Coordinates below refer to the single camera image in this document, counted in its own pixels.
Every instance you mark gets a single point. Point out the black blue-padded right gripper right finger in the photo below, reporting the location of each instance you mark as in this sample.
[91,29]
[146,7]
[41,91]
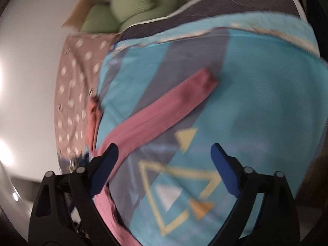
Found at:
[264,212]

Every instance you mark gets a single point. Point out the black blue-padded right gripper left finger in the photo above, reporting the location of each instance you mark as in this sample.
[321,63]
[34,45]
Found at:
[64,212]

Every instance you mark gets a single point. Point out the pink long-sleeve shirt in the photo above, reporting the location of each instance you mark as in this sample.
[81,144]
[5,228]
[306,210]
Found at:
[143,127]

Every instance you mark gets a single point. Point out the turquoise grey geometric bedspread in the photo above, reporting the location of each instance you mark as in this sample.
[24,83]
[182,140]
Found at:
[269,110]

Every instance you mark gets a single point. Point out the folded coral orange garment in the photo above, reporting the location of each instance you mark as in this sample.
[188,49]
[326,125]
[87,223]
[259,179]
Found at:
[94,116]

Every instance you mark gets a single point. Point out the pink polka dot sheet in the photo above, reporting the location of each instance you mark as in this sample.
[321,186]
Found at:
[77,81]

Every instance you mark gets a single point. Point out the brown cushion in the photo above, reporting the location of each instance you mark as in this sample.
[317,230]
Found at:
[78,16]

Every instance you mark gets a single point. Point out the green pillow back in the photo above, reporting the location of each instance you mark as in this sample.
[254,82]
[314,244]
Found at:
[100,19]

